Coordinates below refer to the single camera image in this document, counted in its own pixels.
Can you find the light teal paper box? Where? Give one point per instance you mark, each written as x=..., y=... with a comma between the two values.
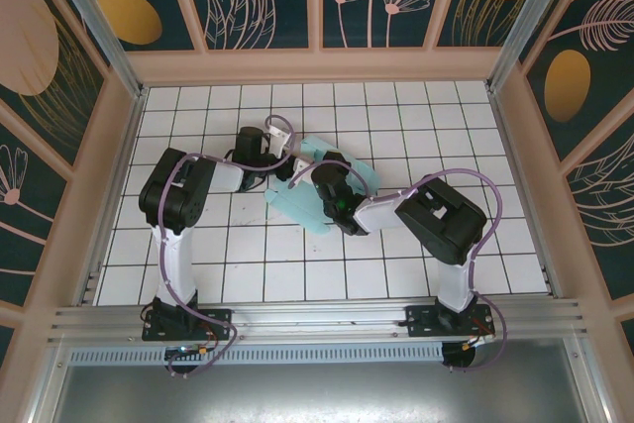
x=297, y=205

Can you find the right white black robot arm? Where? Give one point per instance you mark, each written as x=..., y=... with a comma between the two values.
x=446, y=225

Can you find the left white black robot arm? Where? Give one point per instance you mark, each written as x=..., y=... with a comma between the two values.
x=176, y=254

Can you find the aluminium mounting beam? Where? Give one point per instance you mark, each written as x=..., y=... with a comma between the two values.
x=317, y=316

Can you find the grey metal sheet panel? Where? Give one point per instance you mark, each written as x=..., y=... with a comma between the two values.
x=317, y=393

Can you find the small lit circuit board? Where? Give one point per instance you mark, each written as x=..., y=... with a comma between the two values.
x=185, y=351

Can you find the aluminium side rail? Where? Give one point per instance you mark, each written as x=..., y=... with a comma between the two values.
x=113, y=195
x=503, y=121

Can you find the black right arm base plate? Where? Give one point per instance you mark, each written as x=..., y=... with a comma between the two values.
x=418, y=326

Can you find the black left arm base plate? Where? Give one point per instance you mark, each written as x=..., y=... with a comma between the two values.
x=220, y=321

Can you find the aluminium corner post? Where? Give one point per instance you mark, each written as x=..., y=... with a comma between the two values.
x=527, y=22
x=99, y=22

